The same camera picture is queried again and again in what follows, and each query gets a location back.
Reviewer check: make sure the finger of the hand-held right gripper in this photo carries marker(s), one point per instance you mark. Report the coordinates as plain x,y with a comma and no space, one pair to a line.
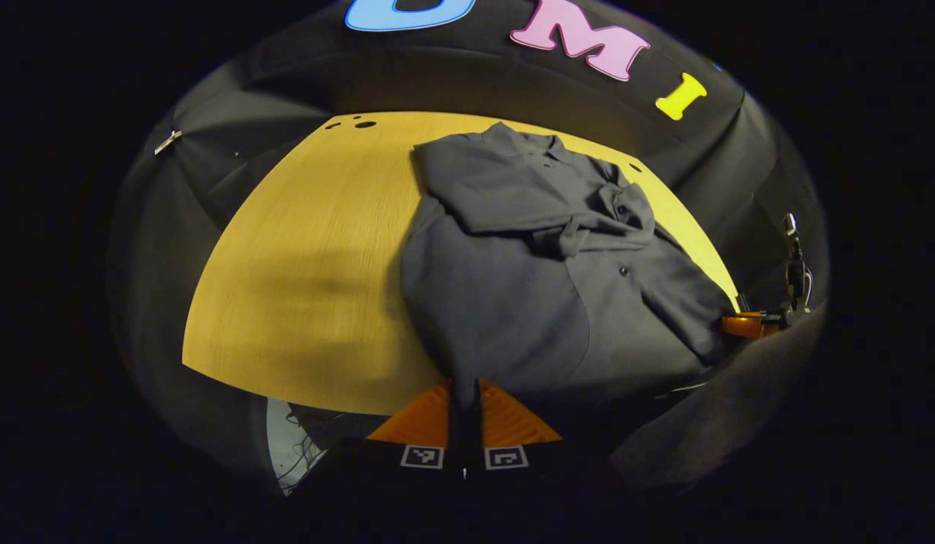
743,326

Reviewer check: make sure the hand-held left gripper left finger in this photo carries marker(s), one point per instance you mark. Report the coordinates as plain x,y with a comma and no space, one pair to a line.
384,453

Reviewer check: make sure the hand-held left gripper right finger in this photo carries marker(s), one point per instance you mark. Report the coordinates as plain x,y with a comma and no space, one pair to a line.
543,457

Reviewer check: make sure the grey button-up shirt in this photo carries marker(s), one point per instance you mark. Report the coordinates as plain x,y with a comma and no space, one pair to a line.
527,302

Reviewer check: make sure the silver cloth clip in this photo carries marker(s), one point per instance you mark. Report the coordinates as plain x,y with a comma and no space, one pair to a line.
167,141

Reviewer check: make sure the black backdrop cloth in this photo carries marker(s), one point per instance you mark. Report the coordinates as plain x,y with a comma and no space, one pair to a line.
286,83

